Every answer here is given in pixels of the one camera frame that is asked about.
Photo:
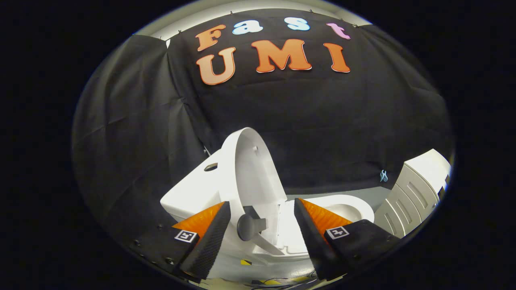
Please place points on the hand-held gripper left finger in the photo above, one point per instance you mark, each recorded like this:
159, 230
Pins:
207, 245

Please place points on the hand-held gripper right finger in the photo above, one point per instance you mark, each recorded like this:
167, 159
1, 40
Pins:
318, 249

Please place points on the white toilet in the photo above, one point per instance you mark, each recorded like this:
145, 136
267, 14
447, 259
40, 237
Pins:
189, 189

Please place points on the yellow black floor tape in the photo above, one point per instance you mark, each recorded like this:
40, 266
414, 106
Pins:
246, 262

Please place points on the dark grey round knob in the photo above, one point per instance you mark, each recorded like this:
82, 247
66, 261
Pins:
246, 227

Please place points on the small blue clip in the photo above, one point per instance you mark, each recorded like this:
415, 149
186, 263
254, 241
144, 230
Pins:
383, 176

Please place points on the white panelled cabinet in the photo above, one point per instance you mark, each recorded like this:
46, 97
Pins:
415, 189

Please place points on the black backdrop cloth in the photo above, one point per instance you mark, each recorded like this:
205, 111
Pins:
322, 129

